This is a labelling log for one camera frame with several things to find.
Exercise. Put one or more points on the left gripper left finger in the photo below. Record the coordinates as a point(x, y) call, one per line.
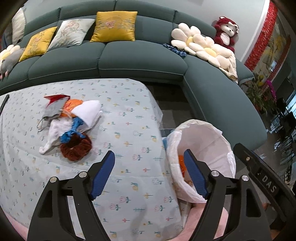
point(51, 219)

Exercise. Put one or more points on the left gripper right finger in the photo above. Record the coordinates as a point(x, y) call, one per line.
point(233, 210)

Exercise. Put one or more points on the brown velvet scrunchie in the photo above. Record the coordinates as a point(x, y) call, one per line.
point(76, 148)

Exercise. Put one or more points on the orange trash in bin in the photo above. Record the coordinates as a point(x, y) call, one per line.
point(184, 171)

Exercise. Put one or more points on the white lined trash bin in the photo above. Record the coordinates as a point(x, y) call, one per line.
point(208, 145)

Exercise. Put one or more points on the floral light blue tablecloth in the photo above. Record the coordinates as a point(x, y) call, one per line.
point(138, 201)

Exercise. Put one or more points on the potted flower plant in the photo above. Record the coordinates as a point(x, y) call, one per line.
point(261, 94)

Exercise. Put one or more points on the grey plush toy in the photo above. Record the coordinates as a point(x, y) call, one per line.
point(8, 64)

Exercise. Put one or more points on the blue knotted item on sofa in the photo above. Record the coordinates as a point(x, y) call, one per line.
point(177, 51)

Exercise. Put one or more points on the red white plush monkey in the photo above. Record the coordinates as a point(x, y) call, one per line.
point(226, 30)

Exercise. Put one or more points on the yellow cushion left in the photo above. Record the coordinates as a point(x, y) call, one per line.
point(38, 44)

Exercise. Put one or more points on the yellow cushion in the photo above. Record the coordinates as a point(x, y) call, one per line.
point(38, 44)
point(113, 26)

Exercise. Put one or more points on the small daisy cushion left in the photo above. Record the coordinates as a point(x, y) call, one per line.
point(9, 50)

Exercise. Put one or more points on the cream daisy flower cushion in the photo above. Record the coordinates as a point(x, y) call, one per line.
point(193, 42)

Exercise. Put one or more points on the white floral cushion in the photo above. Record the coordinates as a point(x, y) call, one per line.
point(71, 33)

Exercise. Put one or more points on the white cushion far left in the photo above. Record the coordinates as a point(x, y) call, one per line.
point(18, 26)

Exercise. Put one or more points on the yellow cushion centre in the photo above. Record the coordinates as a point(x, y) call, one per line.
point(113, 26)

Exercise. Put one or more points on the dark green sectional sofa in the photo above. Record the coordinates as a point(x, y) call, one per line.
point(213, 97)

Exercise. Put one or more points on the grey drawstring pouch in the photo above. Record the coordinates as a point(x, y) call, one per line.
point(52, 110)

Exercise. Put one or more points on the red decorative wall banner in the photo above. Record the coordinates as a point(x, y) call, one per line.
point(263, 38)

